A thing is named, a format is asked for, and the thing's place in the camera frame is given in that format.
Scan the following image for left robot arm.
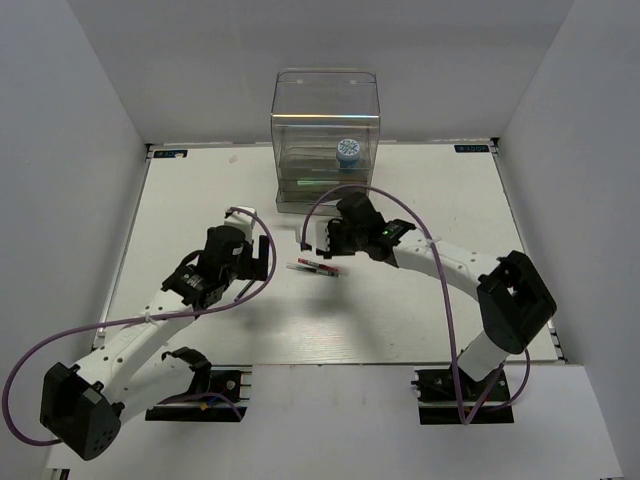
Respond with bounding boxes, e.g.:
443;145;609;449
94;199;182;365
40;218;272;461

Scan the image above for green highlighter marker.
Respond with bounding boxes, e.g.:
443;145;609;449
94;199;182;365
296;180;326;187

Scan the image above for clear plastic drawer organizer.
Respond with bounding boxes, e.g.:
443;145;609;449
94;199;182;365
270;68;381;215

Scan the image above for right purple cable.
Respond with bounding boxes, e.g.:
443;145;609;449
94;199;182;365
301;184;531;426

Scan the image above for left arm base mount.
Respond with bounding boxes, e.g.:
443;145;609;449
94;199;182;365
144;366;253;423

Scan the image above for blue table label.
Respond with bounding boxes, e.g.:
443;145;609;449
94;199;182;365
153;149;188;159
454;144;490;153

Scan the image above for red refill pen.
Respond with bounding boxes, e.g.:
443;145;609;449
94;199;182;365
297;257;349;276

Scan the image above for dark blue pen refill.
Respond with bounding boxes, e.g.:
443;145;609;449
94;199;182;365
234;279;256;302

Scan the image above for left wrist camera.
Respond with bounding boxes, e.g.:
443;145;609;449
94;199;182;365
224;206;257;244

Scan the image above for blue cleaning gel jar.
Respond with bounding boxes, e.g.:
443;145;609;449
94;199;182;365
336;138;362;171

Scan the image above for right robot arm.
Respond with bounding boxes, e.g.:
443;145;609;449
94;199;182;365
313;192;557;399

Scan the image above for left blue table label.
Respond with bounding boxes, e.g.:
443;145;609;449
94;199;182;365
153;149;188;159

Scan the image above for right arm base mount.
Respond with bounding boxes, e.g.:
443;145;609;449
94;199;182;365
411;368;514;426

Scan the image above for green refill pen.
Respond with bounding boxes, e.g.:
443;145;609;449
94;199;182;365
286;263;341;278

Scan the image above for right blue table label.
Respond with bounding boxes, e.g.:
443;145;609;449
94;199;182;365
454;144;490;153

